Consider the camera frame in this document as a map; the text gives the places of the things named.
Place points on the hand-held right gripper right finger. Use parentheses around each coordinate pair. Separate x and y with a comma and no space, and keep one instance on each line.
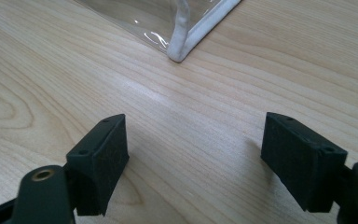
(301,158)

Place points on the clear plastic pouch white trim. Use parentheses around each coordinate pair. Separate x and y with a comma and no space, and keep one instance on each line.
(158,18)

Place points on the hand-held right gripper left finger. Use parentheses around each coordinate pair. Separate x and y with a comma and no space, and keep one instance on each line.
(99,161)

